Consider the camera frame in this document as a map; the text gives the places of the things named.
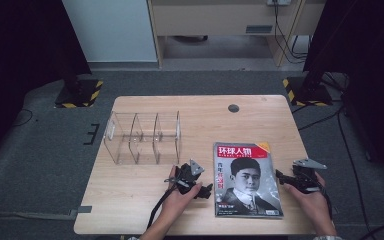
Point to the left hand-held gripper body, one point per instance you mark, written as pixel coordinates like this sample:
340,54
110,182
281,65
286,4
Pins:
186,176

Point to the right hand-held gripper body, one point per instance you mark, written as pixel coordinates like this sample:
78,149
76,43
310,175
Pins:
305,178

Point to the magazine with portrait cover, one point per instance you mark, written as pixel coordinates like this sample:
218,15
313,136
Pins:
246,181

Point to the clear acrylic divider rack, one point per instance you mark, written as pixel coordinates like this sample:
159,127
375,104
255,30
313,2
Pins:
143,138

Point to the person's right hand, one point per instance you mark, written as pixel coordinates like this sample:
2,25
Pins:
308,201

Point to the person's left hand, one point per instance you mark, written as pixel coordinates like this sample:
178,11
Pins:
175,201

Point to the person's right patterned sleeve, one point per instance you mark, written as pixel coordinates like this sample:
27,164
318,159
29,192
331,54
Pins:
328,238

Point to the person's patterned sleeve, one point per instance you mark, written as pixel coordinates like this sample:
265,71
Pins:
133,238
328,238

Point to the person's left patterned sleeve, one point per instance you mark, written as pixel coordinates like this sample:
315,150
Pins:
133,238

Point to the grey table grommet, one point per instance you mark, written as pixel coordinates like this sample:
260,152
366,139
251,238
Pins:
233,108

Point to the striped stand base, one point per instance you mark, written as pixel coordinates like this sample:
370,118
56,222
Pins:
308,93
80,95

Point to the grey tape strip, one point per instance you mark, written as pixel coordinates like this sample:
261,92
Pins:
85,209

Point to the black curtain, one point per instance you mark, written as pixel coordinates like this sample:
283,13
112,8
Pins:
20,66
370,66

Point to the light wooden desk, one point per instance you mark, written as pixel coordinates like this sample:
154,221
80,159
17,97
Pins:
213,18

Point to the white cabinet panel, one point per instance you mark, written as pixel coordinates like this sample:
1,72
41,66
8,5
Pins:
110,30

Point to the white power strip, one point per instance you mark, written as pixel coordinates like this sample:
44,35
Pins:
279,2

